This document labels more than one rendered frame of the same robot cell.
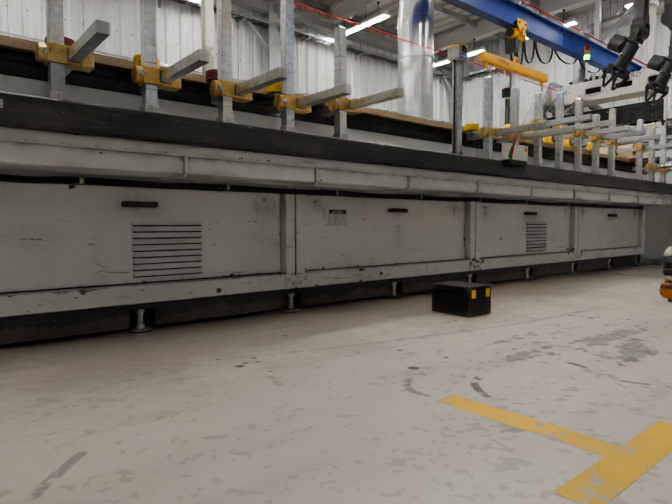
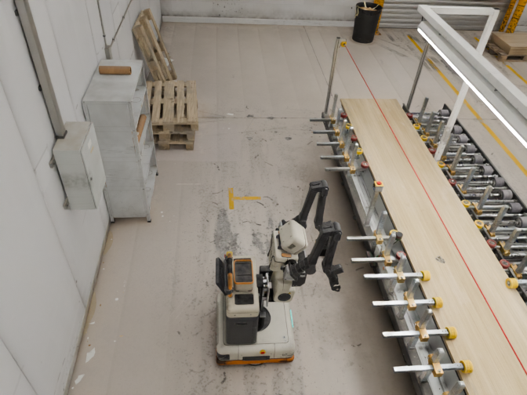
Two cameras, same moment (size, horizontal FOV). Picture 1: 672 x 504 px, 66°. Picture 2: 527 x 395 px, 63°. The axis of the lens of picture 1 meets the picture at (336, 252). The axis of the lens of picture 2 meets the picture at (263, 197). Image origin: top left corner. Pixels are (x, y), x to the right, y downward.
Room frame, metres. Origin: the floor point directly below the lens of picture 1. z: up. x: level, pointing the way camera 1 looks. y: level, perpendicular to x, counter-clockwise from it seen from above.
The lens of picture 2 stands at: (3.27, -3.64, 3.58)
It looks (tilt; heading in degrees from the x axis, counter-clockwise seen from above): 41 degrees down; 122
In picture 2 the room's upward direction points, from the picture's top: 4 degrees clockwise
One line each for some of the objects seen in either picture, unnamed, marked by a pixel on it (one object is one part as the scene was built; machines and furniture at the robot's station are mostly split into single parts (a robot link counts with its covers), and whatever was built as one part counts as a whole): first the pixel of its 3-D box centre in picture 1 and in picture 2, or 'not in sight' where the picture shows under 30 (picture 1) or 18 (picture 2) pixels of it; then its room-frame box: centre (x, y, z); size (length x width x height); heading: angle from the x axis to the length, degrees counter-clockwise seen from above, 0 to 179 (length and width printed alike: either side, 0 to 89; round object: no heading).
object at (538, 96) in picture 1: (538, 134); (396, 277); (3.01, -1.17, 0.89); 0.04 x 0.04 x 0.48; 40
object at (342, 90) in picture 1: (307, 101); (339, 157); (1.86, 0.10, 0.80); 0.43 x 0.03 x 0.04; 40
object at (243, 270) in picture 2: not in sight; (243, 275); (2.03, -1.89, 0.87); 0.23 x 0.15 x 0.11; 129
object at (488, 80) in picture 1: (488, 123); (378, 231); (2.69, -0.79, 0.89); 0.04 x 0.04 x 0.48; 40
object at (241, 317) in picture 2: not in sight; (245, 297); (2.05, -1.88, 0.59); 0.55 x 0.34 x 0.83; 129
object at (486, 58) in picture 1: (515, 67); not in sight; (7.64, -2.63, 2.65); 1.71 x 0.09 x 0.32; 130
